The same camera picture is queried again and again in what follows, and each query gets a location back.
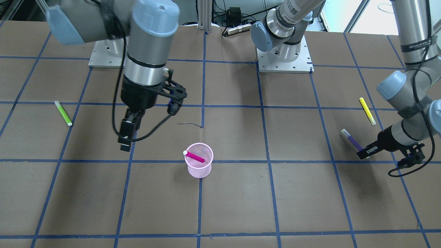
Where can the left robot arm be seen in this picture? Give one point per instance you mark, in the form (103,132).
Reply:
(283,26)

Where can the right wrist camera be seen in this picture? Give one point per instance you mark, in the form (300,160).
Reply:
(173,91)

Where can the pink mesh cup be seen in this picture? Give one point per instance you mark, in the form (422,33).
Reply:
(197,169)

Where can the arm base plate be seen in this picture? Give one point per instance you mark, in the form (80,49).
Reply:
(286,59)
(107,54)

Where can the green marker pen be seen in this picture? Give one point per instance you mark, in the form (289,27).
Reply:
(63,113)

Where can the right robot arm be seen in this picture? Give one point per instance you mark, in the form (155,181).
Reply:
(147,28)

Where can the pink marker pen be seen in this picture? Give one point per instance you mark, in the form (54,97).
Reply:
(193,156)

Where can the purple marker pen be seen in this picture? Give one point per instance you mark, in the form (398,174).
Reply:
(350,138)

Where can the yellow marker pen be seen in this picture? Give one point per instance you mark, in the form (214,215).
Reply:
(367,111)

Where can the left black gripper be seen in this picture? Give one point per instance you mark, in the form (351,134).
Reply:
(386,138)

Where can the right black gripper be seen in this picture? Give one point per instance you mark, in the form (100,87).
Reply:
(136,96)

